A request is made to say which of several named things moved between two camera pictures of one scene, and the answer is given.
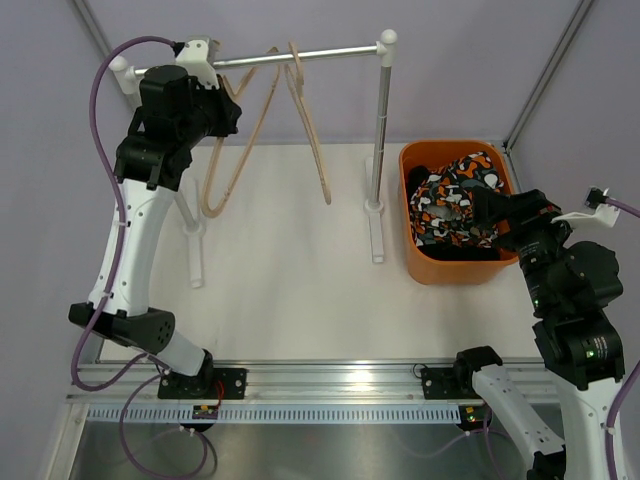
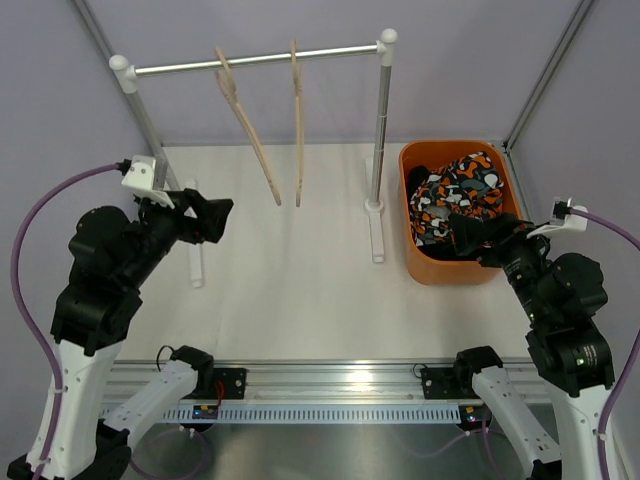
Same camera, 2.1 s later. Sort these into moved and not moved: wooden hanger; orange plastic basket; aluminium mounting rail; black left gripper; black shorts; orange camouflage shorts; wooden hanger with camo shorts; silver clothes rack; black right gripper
Moved: black left gripper; wooden hanger with camo shorts; wooden hanger; black right gripper
Not moved: black shorts; silver clothes rack; aluminium mounting rail; orange camouflage shorts; orange plastic basket
